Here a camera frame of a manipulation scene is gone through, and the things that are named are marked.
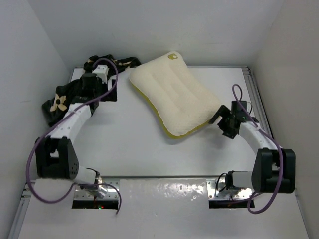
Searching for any metal base plate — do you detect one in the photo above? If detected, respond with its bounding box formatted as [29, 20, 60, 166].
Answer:
[74, 177, 120, 201]
[206, 177, 252, 201]

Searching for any black floral pillowcase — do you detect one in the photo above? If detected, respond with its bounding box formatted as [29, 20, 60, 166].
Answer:
[42, 54, 141, 127]

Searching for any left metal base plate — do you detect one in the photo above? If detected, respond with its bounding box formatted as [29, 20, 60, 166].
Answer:
[74, 177, 120, 201]

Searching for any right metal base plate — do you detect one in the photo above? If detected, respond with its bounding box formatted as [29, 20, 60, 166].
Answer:
[206, 177, 252, 201]

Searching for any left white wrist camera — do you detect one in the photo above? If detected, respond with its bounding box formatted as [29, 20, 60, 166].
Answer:
[92, 65, 109, 83]

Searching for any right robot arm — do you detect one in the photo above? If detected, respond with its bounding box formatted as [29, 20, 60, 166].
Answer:
[209, 101, 296, 194]

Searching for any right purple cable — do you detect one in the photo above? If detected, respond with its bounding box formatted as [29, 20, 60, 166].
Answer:
[232, 84, 284, 214]

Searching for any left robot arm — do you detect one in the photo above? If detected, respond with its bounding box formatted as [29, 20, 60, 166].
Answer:
[35, 73, 118, 184]

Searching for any cream yellow pillow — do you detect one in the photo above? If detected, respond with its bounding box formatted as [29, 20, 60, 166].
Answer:
[129, 51, 221, 139]

